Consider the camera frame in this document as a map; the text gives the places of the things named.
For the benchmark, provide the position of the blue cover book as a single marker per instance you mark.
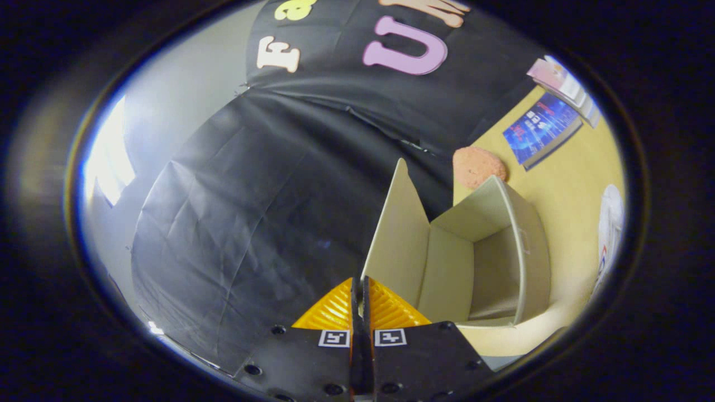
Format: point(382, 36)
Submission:
point(539, 131)

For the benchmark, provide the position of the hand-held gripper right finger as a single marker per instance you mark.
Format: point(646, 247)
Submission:
point(424, 357)

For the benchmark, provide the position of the beige storage box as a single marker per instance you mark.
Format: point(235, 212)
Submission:
point(447, 268)

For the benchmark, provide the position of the white book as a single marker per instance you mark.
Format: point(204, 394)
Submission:
point(571, 89)

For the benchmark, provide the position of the black backdrop cloth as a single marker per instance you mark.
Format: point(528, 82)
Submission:
point(251, 195)

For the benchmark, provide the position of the white mesh shoe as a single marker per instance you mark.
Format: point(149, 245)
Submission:
point(610, 229)

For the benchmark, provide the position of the grey-blue book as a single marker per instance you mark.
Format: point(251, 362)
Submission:
point(592, 114)

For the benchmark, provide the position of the pink cover book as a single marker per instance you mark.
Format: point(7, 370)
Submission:
point(544, 71)

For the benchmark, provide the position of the orange round sponge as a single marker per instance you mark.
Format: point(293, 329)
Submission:
point(477, 166)

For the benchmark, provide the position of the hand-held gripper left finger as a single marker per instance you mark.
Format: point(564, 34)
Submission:
point(313, 363)

